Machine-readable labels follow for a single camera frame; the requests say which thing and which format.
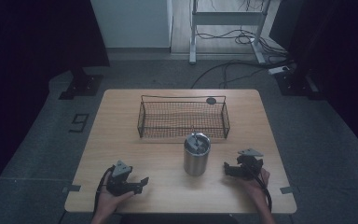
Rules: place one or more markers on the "person's right hand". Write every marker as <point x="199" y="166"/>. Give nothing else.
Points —
<point x="258" y="186"/>

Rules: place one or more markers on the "black curtain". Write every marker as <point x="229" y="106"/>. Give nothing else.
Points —
<point x="28" y="46"/>
<point x="338" y="46"/>

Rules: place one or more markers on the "person's left hand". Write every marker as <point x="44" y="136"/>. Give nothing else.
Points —
<point x="107" y="202"/>

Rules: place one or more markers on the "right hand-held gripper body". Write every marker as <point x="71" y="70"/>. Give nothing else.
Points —
<point x="249" y="166"/>

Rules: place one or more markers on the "white partition panel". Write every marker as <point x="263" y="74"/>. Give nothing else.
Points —
<point x="130" y="23"/>

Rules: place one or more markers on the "black tape floor numeral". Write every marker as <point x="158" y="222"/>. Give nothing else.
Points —
<point x="79" y="123"/>

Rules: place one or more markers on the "white metal desk frame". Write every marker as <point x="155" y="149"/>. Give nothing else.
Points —
<point x="227" y="18"/>

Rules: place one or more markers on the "black stand base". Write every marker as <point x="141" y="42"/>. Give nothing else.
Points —
<point x="82" y="85"/>
<point x="295" y="84"/>

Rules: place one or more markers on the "black round table grommet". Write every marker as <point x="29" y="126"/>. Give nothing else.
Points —
<point x="211" y="100"/>

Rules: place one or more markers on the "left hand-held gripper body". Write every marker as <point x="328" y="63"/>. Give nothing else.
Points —
<point x="119" y="183"/>

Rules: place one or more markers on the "grey tape strip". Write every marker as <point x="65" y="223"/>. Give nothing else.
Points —
<point x="286" y="189"/>
<point x="72" y="188"/>

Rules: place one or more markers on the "person's dark clothing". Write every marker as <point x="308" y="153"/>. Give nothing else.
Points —
<point x="178" y="219"/>

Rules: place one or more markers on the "white power strip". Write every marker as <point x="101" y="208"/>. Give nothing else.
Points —
<point x="278" y="70"/>

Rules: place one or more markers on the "stainless steel tumbler with lid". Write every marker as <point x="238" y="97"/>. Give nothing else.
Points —
<point x="196" y="157"/>

